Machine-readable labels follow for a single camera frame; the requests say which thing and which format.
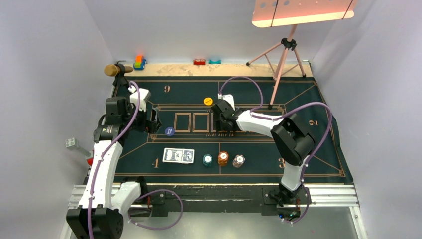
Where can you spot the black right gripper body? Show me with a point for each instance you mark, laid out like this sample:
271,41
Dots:
220,123

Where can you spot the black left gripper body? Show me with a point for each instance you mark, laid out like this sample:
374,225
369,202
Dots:
146,125

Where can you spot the orange chip stack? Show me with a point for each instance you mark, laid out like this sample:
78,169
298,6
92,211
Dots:
223,158

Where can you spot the blue green chip stack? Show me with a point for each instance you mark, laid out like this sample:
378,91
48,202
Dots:
207,160

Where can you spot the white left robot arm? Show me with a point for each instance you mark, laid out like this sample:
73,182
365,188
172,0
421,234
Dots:
100,214

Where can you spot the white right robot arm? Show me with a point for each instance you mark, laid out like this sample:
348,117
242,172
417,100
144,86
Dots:
291,136

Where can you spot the purple small blind button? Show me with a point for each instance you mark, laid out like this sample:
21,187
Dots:
169,131

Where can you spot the yellow dealer button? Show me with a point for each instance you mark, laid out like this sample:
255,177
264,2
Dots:
208,101

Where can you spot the blue playing card deck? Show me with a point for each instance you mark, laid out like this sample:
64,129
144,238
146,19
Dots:
178,155

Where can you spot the dark green poker mat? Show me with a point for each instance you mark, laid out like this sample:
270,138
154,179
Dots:
179,101

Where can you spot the brown white chip stack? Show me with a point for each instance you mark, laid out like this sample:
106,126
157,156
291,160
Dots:
238,161

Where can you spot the teal toy block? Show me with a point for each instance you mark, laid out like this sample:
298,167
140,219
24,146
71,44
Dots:
214,61

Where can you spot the red toy block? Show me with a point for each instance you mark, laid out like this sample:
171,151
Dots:
200,61

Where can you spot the gold microphone on stand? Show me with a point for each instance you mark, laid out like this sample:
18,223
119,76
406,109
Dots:
118,71

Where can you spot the orange blue toy car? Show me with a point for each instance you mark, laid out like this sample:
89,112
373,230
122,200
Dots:
139,63

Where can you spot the pink music stand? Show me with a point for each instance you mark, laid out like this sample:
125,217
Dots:
273,13

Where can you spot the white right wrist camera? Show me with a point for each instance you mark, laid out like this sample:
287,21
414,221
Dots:
228,97

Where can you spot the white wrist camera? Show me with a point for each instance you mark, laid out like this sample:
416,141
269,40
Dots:
139,97
228,97

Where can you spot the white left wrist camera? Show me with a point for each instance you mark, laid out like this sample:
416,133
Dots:
139,97

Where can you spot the grey lego brick handle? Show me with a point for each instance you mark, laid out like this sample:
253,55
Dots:
73,144

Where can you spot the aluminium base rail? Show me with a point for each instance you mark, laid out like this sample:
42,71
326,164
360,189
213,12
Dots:
320,195

